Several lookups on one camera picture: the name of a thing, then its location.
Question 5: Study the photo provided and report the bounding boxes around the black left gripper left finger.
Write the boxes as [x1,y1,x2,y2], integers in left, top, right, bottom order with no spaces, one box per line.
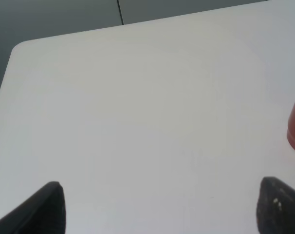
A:
[0,181,66,234]

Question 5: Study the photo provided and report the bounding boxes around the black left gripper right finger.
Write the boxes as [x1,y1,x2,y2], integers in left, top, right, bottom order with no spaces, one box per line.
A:
[256,176,295,234]

